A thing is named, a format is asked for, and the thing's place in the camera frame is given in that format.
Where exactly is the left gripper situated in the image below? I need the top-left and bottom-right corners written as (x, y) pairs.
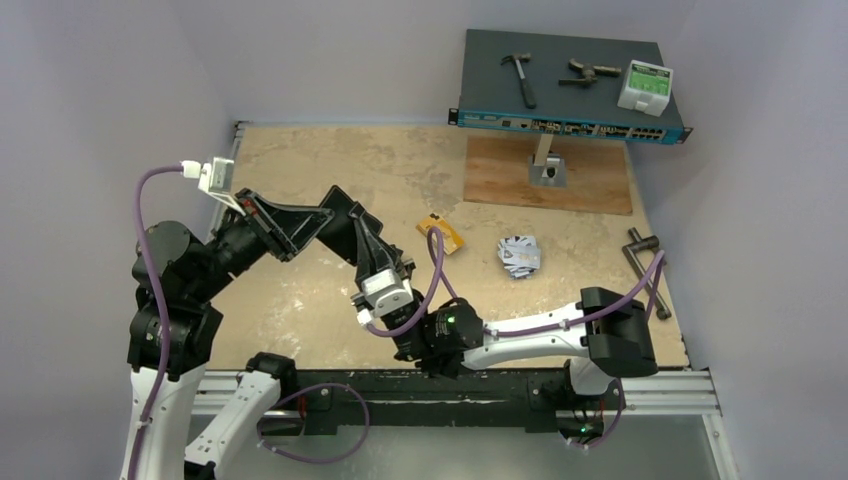
top-left (189, 186), bottom-right (334, 300)

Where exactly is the black leather card holder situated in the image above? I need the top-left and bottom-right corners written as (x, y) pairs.
top-left (317, 185), bottom-right (383, 266)

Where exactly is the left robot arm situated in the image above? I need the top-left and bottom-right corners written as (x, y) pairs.
top-left (121, 188), bottom-right (336, 479)

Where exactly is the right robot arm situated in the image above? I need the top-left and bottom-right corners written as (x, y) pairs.
top-left (349, 213), bottom-right (665, 378)

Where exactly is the yellow card stack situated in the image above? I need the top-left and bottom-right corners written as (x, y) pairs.
top-left (416, 213), bottom-right (465, 255)

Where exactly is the small hammer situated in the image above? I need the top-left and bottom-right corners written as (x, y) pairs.
top-left (500, 53), bottom-right (537, 109)

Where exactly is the wooden board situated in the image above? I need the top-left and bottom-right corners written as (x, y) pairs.
top-left (463, 136), bottom-right (633, 215)

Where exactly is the metal clamp tool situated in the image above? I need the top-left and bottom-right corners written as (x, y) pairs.
top-left (557, 58), bottom-right (622, 87)

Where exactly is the white green box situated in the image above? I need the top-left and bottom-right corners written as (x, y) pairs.
top-left (617, 60), bottom-right (674, 117)

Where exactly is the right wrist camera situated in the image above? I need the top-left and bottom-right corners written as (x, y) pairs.
top-left (357, 270), bottom-right (414, 327)

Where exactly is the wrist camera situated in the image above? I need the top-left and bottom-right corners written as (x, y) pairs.
top-left (180, 157), bottom-right (244, 214)
top-left (357, 270), bottom-right (414, 327)

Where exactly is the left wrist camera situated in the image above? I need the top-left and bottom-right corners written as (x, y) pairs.
top-left (180, 157), bottom-right (244, 214)

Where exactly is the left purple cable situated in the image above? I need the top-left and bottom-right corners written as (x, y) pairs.
top-left (125, 165), bottom-right (193, 480)

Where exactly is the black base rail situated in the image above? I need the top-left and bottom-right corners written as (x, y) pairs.
top-left (254, 367), bottom-right (627, 439)

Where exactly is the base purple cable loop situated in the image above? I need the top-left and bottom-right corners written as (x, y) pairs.
top-left (254, 384), bottom-right (370, 466)

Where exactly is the metal stand bracket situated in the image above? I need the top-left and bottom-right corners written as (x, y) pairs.
top-left (528, 134), bottom-right (566, 189)

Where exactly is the blue network switch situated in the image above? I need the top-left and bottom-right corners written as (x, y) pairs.
top-left (448, 29), bottom-right (692, 145)

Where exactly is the metal crank handle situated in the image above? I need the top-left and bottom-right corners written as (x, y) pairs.
top-left (622, 227), bottom-right (672, 321)

